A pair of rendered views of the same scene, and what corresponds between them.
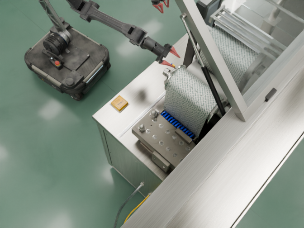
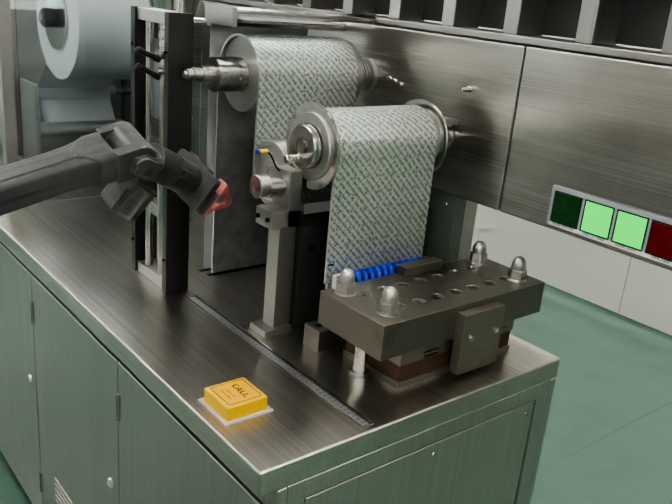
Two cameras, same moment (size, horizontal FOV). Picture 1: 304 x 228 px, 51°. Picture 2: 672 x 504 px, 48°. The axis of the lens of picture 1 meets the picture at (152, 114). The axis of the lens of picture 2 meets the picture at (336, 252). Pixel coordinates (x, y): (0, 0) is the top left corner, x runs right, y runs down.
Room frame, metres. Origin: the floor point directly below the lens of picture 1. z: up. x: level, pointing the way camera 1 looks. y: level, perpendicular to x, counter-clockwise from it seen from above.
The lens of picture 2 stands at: (0.51, 1.14, 1.51)
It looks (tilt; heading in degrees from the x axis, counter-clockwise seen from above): 19 degrees down; 282
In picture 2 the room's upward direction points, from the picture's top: 5 degrees clockwise
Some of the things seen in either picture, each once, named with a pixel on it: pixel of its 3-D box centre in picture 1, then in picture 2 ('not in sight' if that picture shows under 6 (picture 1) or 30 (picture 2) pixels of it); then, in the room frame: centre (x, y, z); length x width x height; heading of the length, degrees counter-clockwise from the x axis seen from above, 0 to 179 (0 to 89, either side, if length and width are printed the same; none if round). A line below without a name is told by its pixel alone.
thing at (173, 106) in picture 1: (182, 115); (380, 224); (0.69, -0.15, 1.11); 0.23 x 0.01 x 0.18; 52
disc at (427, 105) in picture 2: (217, 111); (418, 138); (0.66, -0.29, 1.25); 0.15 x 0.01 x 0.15; 142
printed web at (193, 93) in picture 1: (208, 86); (317, 175); (0.84, -0.27, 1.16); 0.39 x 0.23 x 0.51; 142
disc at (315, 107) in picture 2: (175, 77); (312, 146); (0.82, -0.09, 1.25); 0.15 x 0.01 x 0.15; 142
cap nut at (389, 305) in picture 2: (141, 126); (389, 299); (0.64, 0.04, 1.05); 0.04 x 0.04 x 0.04
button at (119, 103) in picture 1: (119, 103); (235, 398); (0.83, 0.19, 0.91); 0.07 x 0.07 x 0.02; 52
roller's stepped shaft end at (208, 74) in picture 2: not in sight; (198, 74); (1.06, -0.18, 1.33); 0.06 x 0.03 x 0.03; 52
